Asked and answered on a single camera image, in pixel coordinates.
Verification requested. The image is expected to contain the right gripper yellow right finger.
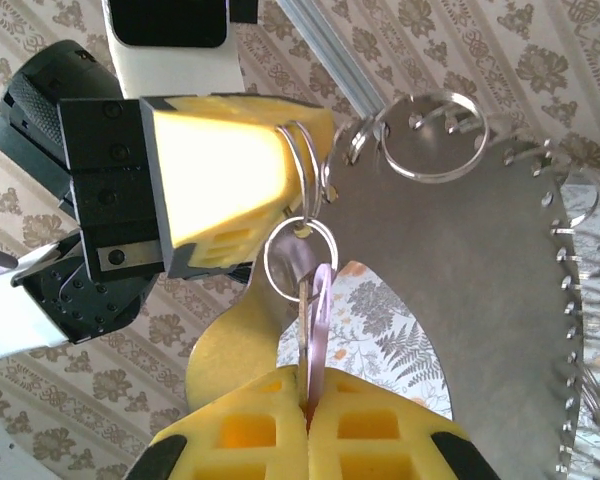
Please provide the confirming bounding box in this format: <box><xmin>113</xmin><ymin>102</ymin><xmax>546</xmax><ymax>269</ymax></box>
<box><xmin>308</xmin><ymin>368</ymin><xmax>501</xmax><ymax>480</ymax></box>

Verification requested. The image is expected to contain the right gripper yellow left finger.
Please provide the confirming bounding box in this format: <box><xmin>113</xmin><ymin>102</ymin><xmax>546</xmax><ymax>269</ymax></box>
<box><xmin>124</xmin><ymin>366</ymin><xmax>311</xmax><ymax>480</ymax></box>

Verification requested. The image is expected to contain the small silver keyring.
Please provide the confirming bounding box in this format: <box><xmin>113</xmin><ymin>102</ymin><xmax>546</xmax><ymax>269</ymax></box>
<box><xmin>263</xmin><ymin>215</ymin><xmax>340</xmax><ymax>304</ymax></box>

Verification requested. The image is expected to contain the silver key with purple tag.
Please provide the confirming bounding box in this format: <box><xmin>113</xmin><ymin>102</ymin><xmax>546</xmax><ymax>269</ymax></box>
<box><xmin>295</xmin><ymin>263</ymin><xmax>337</xmax><ymax>407</ymax></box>

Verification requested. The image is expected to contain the left aluminium frame post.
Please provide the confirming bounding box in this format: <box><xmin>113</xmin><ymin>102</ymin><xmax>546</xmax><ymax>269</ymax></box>
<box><xmin>278</xmin><ymin>0</ymin><xmax>387</xmax><ymax>117</ymax></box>

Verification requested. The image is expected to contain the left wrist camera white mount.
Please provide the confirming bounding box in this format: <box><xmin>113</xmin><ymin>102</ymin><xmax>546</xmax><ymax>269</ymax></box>
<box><xmin>101</xmin><ymin>0</ymin><xmax>259</xmax><ymax>99</ymax></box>

